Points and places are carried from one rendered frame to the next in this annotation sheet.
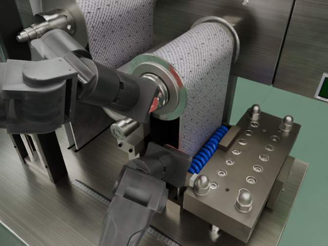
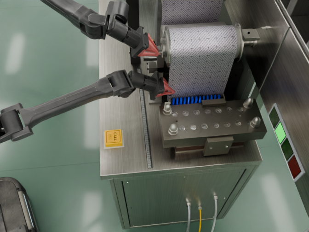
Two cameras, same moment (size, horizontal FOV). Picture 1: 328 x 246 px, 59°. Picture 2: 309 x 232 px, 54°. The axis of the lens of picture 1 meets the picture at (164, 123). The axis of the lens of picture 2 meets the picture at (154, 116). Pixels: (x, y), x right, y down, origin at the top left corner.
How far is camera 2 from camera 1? 0.75 m
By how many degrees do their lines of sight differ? 36
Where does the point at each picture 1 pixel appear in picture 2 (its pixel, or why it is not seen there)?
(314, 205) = not seen: outside the picture
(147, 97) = (138, 48)
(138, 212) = (107, 86)
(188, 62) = (185, 43)
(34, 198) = (117, 64)
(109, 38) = (178, 6)
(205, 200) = (162, 116)
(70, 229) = not seen: hidden behind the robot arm
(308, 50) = (275, 82)
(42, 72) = (93, 19)
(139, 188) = (116, 80)
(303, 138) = not seen: outside the picture
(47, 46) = (113, 6)
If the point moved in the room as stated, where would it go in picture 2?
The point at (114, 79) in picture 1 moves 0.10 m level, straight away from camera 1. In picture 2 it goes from (123, 33) to (143, 18)
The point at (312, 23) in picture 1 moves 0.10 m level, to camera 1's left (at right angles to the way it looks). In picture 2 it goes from (281, 66) to (256, 49)
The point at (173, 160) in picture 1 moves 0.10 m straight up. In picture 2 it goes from (154, 85) to (154, 66)
